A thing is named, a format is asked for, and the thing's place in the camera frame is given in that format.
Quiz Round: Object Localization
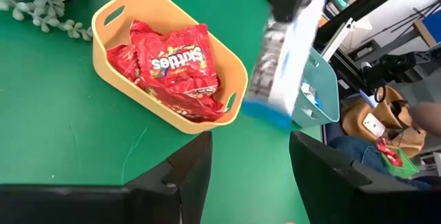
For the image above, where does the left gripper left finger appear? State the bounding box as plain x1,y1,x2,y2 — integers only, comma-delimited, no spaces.
127,131,213,224

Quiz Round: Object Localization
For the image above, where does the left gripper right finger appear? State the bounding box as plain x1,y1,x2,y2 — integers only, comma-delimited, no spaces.
289,131,373,224

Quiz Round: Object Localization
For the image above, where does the red Skittles packet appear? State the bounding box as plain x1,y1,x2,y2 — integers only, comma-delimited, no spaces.
130,19,221,98
137,79,225,123
105,43,141,83

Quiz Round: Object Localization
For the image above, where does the tan leather bag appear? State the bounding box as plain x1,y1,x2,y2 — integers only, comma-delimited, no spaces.
340,85,428,159

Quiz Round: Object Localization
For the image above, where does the white phone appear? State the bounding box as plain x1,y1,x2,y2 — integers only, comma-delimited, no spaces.
362,112,387,137

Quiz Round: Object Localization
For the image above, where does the small green basket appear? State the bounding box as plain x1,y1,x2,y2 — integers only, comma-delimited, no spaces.
378,137,420,179

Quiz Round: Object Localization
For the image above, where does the teal plastic bin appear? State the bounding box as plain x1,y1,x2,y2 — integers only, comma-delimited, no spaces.
291,47,341,129

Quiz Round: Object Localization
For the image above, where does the person's hand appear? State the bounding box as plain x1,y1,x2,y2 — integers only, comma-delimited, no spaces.
409,101,441,136

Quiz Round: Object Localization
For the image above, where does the green table mat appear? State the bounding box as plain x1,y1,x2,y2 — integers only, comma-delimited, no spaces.
0,0,323,224

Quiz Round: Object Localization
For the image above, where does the orange plastic bin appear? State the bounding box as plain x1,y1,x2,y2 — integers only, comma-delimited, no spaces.
91,0,249,135

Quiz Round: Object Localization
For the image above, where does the mixed succulent potted plant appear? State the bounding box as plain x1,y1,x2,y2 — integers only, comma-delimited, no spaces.
0,0,107,42

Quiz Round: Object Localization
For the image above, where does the silver aluminium frame post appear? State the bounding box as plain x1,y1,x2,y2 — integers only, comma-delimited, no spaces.
320,17,356,63

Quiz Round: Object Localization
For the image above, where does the black table frame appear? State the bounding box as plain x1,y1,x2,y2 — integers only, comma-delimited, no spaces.
315,0,424,149

